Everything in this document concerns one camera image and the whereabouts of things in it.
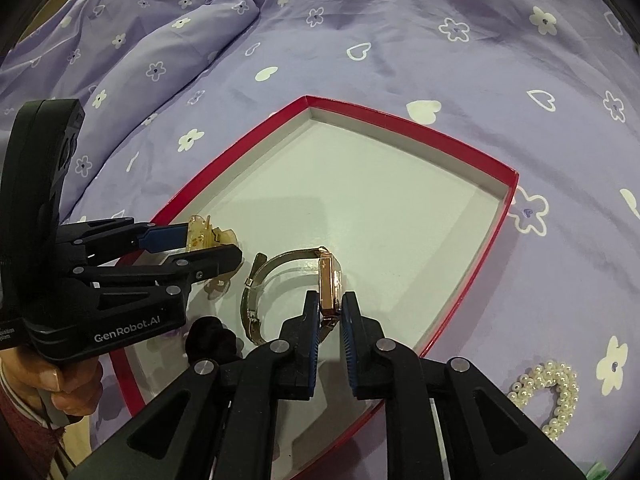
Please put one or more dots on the person's left hand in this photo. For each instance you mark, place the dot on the person's left hand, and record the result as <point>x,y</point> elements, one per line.
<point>70,385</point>

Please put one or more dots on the purple floral duvet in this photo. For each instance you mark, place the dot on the purple floral duvet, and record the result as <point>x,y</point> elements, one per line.
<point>150,35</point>

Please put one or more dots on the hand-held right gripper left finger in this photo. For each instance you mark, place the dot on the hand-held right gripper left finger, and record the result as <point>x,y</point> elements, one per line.
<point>312,350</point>

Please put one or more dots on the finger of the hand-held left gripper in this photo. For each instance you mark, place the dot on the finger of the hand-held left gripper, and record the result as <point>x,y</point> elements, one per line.
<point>167,237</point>
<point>215,260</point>

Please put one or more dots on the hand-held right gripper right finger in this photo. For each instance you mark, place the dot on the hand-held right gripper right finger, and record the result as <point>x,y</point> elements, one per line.
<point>350,355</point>

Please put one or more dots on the gold wrist watch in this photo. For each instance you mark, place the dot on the gold wrist watch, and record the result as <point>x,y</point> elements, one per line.
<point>328,280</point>

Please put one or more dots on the person's left forearm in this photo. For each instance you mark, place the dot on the person's left forearm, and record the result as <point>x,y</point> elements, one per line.
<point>22,425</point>

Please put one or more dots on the black velvet scrunchie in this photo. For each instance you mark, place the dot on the black velvet scrunchie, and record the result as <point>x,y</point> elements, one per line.
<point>210,335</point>

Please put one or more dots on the yellow translucent hair claw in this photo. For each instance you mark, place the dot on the yellow translucent hair claw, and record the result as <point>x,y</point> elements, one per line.
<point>200,235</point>

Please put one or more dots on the red cardboard box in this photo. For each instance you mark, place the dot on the red cardboard box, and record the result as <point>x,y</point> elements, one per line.
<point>375,200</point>

